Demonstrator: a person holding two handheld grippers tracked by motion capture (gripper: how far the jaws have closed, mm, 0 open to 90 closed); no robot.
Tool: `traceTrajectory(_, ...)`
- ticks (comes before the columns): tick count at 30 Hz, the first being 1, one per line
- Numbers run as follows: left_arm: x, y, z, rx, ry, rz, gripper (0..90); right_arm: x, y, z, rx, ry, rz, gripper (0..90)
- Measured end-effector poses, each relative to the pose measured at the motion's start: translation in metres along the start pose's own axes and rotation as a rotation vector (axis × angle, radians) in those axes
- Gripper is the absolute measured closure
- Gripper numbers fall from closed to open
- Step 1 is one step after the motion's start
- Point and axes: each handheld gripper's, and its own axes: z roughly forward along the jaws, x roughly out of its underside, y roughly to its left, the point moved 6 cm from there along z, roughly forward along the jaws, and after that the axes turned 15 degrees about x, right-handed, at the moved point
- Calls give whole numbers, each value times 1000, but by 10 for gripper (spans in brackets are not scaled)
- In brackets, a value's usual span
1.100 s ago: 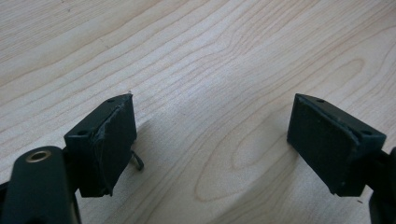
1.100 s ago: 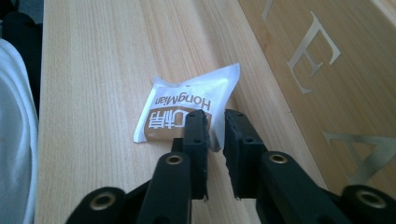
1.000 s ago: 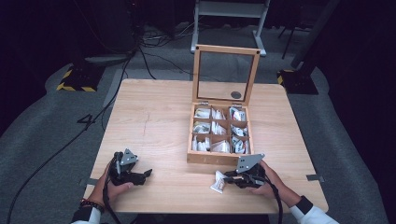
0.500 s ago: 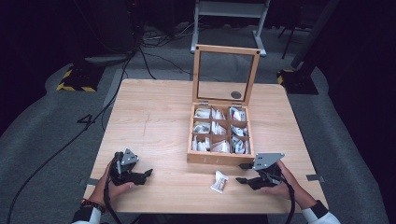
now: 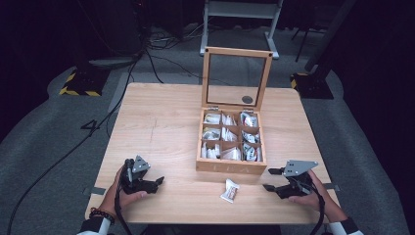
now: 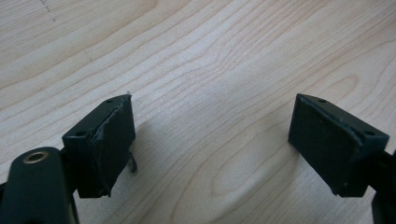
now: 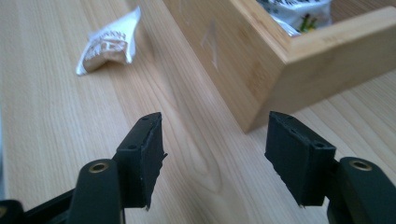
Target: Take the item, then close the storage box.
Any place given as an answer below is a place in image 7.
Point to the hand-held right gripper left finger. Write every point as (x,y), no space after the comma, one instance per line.
(141,161)

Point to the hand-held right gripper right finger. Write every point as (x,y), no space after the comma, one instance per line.
(295,158)

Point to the wooden compartment box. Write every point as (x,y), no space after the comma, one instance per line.
(249,62)

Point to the white and tan single packet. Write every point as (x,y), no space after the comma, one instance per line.
(109,46)

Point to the group of white packets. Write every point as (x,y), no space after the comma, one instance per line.
(295,14)

